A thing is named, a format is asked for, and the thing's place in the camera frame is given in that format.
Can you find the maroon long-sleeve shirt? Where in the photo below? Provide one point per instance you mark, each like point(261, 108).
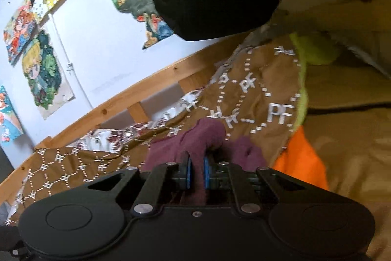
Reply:
point(195, 138)

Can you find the tan bedsheet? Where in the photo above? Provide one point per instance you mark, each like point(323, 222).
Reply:
point(351, 126)

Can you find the red-haired figure wall poster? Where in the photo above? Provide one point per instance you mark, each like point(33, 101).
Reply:
point(20, 31)

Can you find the blue cartoon wall poster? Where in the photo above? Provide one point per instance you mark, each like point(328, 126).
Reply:
point(9, 117)

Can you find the blond child wall poster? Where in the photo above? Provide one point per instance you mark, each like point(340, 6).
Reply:
point(45, 74)

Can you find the brown letter-print blanket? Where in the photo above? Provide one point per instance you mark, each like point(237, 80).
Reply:
point(259, 86)

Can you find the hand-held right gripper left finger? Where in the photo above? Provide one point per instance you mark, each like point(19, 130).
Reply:
point(188, 173)

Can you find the orange cloth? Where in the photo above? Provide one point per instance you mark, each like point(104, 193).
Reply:
point(302, 157)

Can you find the floral bedsheet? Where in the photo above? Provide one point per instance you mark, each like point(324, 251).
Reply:
point(104, 137)

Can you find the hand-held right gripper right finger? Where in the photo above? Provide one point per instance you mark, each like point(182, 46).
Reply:
point(206, 173)

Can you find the yellow-green cloth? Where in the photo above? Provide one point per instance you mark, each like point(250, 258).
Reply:
point(314, 50)

